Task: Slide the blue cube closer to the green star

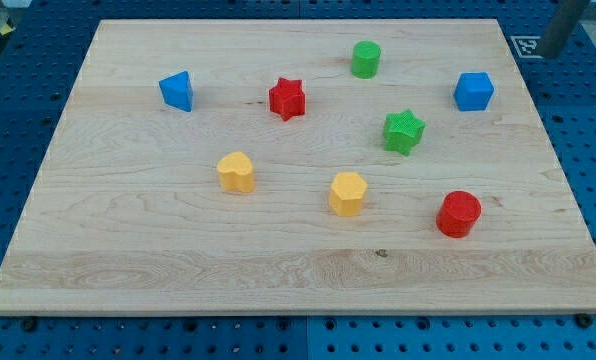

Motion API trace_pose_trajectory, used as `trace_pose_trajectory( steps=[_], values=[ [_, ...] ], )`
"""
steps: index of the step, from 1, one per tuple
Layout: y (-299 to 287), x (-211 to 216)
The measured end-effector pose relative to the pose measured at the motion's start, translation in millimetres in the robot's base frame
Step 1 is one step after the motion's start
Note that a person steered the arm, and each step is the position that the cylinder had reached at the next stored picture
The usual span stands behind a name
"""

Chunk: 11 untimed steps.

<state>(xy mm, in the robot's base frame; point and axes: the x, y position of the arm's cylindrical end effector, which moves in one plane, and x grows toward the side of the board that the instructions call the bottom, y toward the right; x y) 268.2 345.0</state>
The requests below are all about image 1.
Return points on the red star block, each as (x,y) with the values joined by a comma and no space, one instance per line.
(287,98)

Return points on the green star block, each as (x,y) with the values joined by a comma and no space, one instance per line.
(402,132)

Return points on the blue cube block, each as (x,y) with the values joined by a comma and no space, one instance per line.
(473,91)

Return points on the light wooden board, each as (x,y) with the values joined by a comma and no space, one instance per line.
(127,216)

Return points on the yellow hexagon block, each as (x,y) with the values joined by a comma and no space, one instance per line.
(347,192)

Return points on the yellow heart block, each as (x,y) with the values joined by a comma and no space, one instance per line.
(236,172)

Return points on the green cylinder block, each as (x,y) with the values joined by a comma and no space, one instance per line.
(365,59)

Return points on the blue triangle block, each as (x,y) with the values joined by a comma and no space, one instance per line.
(177,91)

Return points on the red cylinder block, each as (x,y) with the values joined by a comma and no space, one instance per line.
(458,214)

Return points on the black white fiducial marker tag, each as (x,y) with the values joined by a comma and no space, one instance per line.
(525,46)

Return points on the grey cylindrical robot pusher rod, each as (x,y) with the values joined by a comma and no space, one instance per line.
(560,28)

